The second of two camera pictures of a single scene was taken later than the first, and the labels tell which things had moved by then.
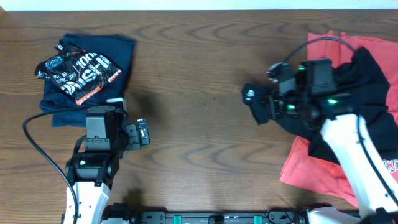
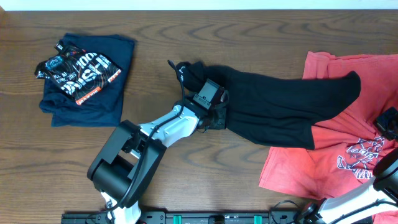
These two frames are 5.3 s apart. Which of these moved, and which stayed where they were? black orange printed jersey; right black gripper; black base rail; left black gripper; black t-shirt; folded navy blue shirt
Moved: black t-shirt; right black gripper; left black gripper
Stayed: folded navy blue shirt; black base rail; black orange printed jersey
